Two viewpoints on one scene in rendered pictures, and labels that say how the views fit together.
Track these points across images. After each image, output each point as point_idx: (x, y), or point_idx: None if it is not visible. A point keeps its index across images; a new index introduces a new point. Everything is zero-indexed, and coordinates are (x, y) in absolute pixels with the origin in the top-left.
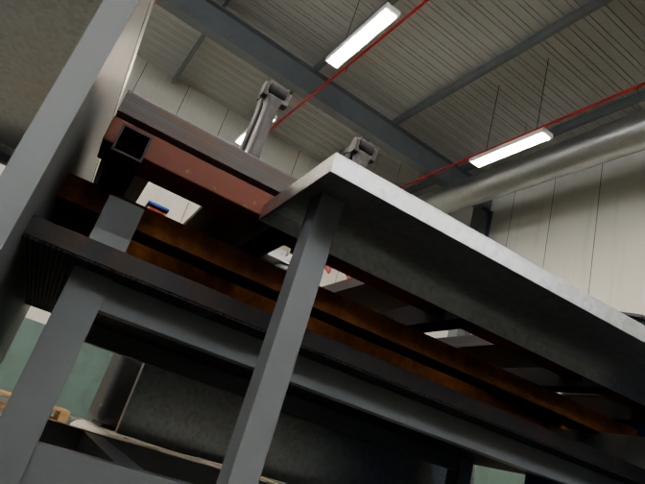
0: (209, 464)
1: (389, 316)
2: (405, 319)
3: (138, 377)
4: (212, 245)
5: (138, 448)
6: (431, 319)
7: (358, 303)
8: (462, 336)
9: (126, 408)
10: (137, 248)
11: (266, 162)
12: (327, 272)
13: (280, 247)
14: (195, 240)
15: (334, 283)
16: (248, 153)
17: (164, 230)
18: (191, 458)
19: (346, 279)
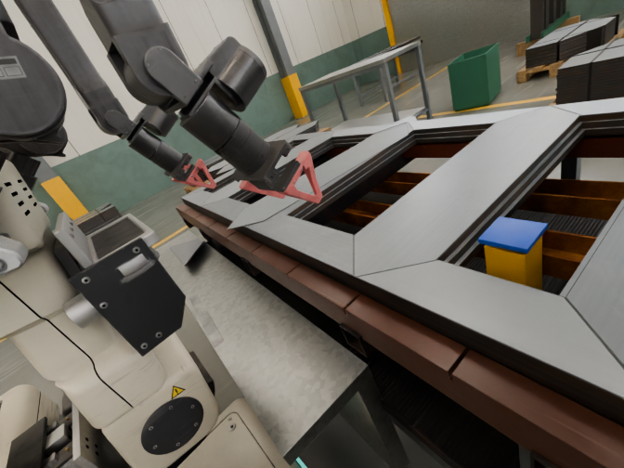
0: (262, 436)
1: (380, 175)
2: (394, 168)
3: (394, 430)
4: (559, 184)
5: None
6: (411, 159)
7: (430, 173)
8: (278, 169)
9: (403, 448)
10: (588, 247)
11: (579, 102)
12: (213, 187)
13: (42, 212)
14: (578, 188)
15: (339, 181)
16: (601, 99)
17: (613, 192)
18: (270, 454)
19: (355, 170)
